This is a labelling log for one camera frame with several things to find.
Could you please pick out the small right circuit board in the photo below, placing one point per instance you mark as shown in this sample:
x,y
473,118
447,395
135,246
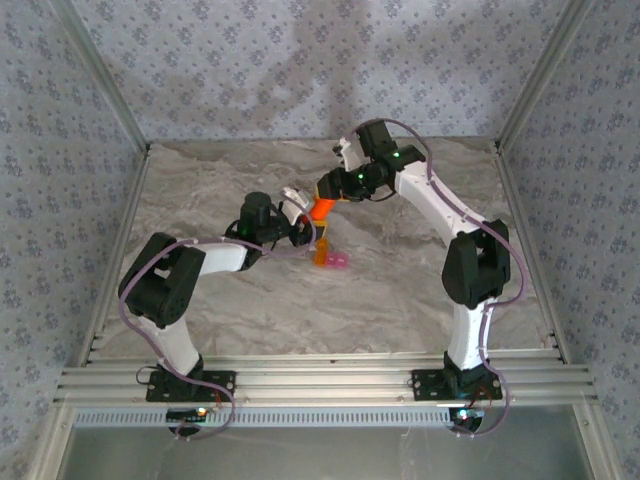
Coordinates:
x,y
467,415

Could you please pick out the aluminium corner post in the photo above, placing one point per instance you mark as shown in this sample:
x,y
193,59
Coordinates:
x,y
541,75
105,75

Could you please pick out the aluminium frame leg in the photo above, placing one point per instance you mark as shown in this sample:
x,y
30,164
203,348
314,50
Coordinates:
x,y
599,445
50,450

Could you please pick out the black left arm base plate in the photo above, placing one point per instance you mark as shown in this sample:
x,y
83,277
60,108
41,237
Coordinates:
x,y
225,380

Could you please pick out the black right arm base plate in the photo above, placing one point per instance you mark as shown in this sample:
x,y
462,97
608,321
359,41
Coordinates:
x,y
425,385

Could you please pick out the aluminium side rail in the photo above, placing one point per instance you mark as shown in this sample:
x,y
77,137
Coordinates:
x,y
515,200
131,200

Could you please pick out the pink translucent pill box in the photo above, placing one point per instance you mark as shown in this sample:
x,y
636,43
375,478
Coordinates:
x,y
339,261

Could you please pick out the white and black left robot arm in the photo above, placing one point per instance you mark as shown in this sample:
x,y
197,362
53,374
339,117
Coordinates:
x,y
170,345

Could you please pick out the aluminium rail beam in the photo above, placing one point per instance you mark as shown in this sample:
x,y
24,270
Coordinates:
x,y
320,380

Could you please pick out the small left circuit board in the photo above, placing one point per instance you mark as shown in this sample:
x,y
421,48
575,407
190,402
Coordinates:
x,y
187,413

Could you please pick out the orange pill bottle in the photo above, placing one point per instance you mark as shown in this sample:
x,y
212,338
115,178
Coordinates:
x,y
321,209

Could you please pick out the orange translucent pill box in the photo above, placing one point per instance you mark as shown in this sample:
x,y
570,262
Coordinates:
x,y
321,252

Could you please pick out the small circuit board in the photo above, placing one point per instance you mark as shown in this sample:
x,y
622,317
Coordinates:
x,y
187,413
467,415

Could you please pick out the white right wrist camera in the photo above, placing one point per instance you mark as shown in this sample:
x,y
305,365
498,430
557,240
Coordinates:
x,y
347,155

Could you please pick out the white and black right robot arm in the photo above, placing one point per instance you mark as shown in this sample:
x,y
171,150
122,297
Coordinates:
x,y
465,345

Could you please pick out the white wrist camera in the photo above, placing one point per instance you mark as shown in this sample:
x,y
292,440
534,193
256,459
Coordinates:
x,y
347,155
295,200

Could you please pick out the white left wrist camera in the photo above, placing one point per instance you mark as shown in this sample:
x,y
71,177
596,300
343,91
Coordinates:
x,y
295,200

